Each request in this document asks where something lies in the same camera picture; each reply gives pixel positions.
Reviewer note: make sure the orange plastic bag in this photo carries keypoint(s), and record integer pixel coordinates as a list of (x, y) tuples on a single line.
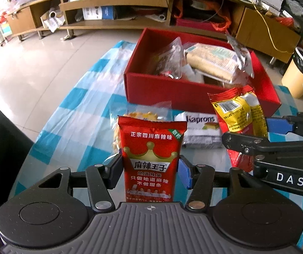
[(220, 25)]

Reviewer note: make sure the waffle packet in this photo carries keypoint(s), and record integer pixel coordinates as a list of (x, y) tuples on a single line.
[(140, 116)]

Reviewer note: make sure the long cracker packet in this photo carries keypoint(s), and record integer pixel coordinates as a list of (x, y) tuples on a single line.
[(212, 60)]

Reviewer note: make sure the white cake packet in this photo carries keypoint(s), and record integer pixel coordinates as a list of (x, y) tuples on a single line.
[(199, 132)]

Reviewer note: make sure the clear dark snack packet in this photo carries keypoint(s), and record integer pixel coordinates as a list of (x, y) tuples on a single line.
[(168, 55)]

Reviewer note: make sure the beige trash bin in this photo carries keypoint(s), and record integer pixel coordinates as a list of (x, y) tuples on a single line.
[(296, 82)]

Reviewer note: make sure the wooden cabinet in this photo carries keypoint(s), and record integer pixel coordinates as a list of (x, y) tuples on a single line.
[(257, 31)]

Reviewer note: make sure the black chair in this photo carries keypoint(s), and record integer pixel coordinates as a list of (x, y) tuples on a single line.
[(0, 143)]

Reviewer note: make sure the yellow red snack packet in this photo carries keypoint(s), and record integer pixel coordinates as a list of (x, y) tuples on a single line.
[(236, 111)]

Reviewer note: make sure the red crown snack packet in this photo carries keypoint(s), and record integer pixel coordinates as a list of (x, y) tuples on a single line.
[(151, 150)]

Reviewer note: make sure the blue checkered tablecloth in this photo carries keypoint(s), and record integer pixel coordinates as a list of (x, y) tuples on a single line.
[(69, 116)]

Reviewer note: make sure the blue white box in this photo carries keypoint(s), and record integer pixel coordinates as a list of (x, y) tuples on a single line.
[(98, 13)]

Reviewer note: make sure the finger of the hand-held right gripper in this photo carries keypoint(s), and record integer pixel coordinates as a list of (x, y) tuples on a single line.
[(246, 143), (277, 125)]

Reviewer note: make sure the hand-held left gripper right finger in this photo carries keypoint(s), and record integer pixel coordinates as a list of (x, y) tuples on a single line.
[(184, 173)]

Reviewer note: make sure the red plastic bag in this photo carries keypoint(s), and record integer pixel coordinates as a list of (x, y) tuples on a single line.
[(285, 22)]

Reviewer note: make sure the red flat box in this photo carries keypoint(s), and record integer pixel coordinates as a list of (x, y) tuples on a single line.
[(199, 25)]

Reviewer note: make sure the red cardboard box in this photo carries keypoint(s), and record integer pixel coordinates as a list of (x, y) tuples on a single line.
[(167, 92)]

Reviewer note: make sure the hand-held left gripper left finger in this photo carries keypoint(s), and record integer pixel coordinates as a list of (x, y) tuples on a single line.
[(115, 172)]

